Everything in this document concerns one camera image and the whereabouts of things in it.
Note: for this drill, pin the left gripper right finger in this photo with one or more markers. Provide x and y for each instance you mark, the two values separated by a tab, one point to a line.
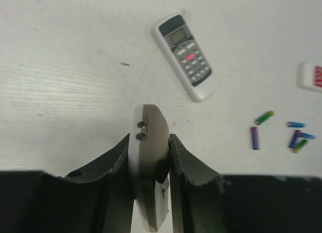
204	200

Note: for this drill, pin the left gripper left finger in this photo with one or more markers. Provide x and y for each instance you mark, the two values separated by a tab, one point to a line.
94	198

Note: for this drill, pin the beige remote control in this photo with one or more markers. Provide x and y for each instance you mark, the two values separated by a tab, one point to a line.
149	164

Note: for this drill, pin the red white remote control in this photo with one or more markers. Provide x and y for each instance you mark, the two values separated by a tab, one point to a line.
309	76

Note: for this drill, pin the grey white remote control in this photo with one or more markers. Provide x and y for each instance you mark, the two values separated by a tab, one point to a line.
186	58

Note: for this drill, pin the blue purple battery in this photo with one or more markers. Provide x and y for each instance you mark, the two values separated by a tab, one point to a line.
294	138

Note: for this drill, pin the green red battery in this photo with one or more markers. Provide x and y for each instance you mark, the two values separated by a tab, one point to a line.
264	117

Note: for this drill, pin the blue battery right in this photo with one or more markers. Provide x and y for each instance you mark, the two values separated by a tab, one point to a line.
307	136

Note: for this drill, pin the blue battery upper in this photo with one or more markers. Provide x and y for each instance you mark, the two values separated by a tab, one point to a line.
295	124

